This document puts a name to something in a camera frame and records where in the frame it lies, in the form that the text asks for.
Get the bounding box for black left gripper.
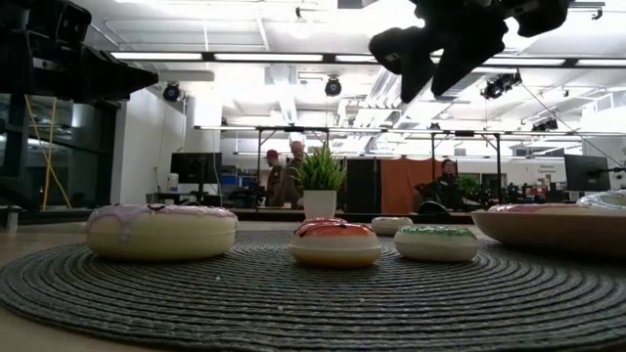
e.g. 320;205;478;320
0;0;160;103

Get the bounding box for small green room plant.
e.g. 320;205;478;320
457;174;483;197

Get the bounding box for pink round plate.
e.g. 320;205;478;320
470;209;626;259

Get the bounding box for large purple iced donut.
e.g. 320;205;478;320
85;203;240;261

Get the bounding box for small grey metal post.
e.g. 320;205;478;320
4;204;22;234

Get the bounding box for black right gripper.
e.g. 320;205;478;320
370;0;571;104

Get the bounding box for green plant in white pot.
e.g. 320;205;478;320
292;145;348;220

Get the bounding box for long overhead light bar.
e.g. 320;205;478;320
110;50;626;68

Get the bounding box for large pink iced donut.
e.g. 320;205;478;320
488;202;603;216

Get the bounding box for small green iced donut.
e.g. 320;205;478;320
393;224;480;263

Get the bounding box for black ceiling spotlight cluster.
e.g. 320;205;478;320
480;70;523;102

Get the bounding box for person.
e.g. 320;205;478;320
283;140;307;209
265;149;286;207
414;158;466;212

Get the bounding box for orange curtain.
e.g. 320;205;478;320
380;156;445;215

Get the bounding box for black room panel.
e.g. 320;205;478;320
344;156;381;215

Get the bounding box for small cream iced donut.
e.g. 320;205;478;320
370;216;415;238

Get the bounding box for round grey woven placemat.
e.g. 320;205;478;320
0;229;626;352

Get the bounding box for black computer monitor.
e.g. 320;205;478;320
169;152;224;204
563;154;612;194

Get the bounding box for dark office desk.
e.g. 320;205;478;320
145;191;224;209

